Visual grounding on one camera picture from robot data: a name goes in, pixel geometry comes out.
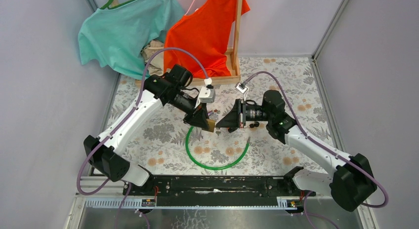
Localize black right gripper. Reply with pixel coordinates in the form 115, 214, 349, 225
216, 99, 272, 129

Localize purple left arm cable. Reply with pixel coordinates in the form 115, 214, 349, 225
76, 47, 212, 229

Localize slotted metal cable rail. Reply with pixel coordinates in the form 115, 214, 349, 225
84, 198, 300, 211

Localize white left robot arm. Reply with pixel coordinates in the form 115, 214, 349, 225
84, 65, 215, 195

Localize teal t-shirt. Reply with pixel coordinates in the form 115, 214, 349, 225
78, 0, 185, 79

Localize orange t-shirt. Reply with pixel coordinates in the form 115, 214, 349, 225
164, 0, 237, 79

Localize pink clothes hanger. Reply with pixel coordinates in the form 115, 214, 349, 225
184, 0, 196, 15

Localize wooden clothes rack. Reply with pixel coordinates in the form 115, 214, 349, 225
105, 0, 245, 88

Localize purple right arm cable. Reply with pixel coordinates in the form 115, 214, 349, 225
240, 71, 389, 229

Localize green clothes hanger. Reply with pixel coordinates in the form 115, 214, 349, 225
100, 0, 144, 10

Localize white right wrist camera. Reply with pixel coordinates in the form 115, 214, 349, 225
235, 82, 249, 100

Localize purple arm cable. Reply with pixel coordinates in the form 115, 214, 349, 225
240, 71, 389, 229
76, 47, 212, 229

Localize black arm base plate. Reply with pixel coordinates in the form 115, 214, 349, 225
123, 175, 308, 207

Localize black head keys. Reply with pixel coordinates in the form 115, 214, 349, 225
249, 121, 260, 128

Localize beige crumpled cloth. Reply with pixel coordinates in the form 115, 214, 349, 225
140, 40, 164, 76

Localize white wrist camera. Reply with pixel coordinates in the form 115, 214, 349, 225
195, 78, 215, 107
235, 82, 249, 100

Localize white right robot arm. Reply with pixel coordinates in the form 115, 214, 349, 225
216, 90, 377, 212

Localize brass padlock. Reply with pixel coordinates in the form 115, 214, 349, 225
207, 119, 216, 132

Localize green cable lock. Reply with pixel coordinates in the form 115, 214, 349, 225
185, 109, 251, 171

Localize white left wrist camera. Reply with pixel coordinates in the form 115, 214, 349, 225
195, 78, 215, 107

